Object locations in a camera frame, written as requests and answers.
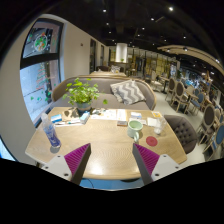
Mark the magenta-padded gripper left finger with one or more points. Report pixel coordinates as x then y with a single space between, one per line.
77 158

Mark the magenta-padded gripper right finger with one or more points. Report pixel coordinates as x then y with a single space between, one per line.
146 158

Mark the clear blue-labelled water bottle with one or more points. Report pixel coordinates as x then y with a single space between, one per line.
51 133

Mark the flat round red coaster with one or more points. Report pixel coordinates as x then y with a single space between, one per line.
151 141

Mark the pale green mug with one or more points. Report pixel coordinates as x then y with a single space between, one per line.
134 129

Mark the clear drinking glass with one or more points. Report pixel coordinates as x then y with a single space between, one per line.
159 126

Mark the white paper napkin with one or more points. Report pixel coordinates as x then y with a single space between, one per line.
151 121

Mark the small light blue box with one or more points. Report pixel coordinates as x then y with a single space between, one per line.
85 117

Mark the blue white tissue pack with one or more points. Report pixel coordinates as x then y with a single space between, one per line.
136 115

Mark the grey tufted armchair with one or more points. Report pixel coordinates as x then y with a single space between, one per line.
181 131

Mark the yellow square card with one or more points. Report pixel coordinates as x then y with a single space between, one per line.
156 114

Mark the blue white card box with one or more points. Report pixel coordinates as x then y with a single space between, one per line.
56 118

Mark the white printed carton box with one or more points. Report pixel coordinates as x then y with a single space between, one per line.
121 115

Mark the white printed paper sheet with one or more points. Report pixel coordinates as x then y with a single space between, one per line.
105 114

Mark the green potted plant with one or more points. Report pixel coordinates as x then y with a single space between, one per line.
81 93

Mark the grey white chevron cushion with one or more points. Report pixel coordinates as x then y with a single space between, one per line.
128 91

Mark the group of dining chairs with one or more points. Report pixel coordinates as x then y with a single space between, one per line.
208 116

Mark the grey curved sofa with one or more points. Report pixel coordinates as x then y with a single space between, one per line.
103 85

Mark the window with festive stickers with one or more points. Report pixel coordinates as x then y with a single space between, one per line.
38 83

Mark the group of ceiling lights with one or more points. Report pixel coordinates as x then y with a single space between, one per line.
170 9

